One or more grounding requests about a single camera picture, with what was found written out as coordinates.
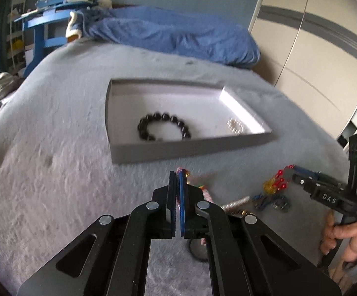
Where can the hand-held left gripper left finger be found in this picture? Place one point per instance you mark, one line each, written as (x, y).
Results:
(173, 191)

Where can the beige sliding wardrobe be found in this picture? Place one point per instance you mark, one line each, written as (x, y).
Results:
(314, 52)

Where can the grey plush bed blanket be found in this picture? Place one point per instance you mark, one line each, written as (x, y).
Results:
(58, 160)

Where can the blue wooden desk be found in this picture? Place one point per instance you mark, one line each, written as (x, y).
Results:
(56, 15)

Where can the blue fleece blanket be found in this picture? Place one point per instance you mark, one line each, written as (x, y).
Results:
(172, 34)

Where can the grey shallow cardboard tray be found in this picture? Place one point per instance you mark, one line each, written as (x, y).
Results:
(166, 104)

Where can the person's right hand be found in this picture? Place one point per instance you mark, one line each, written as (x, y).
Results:
(355, 240)

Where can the yellow item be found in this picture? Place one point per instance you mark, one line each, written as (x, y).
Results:
(18, 45)

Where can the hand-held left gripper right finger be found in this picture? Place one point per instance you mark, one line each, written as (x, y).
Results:
(182, 197)

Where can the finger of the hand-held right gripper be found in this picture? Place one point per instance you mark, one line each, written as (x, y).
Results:
(302, 182)
(306, 171)

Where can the white plush toy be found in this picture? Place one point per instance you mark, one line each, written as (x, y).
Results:
(105, 3)

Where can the silver bangle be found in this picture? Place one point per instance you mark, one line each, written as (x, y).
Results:
(235, 205)

